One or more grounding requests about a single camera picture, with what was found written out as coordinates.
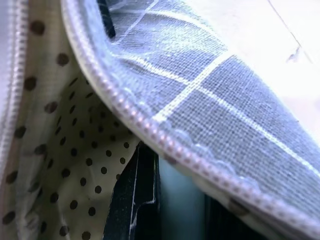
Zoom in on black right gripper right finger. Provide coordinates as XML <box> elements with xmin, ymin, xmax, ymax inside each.
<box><xmin>204</xmin><ymin>193</ymin><xmax>266</xmax><ymax>240</ymax></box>

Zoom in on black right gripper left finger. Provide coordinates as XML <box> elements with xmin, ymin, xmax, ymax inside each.
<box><xmin>103</xmin><ymin>141</ymin><xmax>161</xmax><ymax>240</ymax></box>

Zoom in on grey checked fabric pouch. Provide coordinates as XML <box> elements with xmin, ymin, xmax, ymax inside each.
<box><xmin>0</xmin><ymin>0</ymin><xmax>320</xmax><ymax>240</ymax></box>

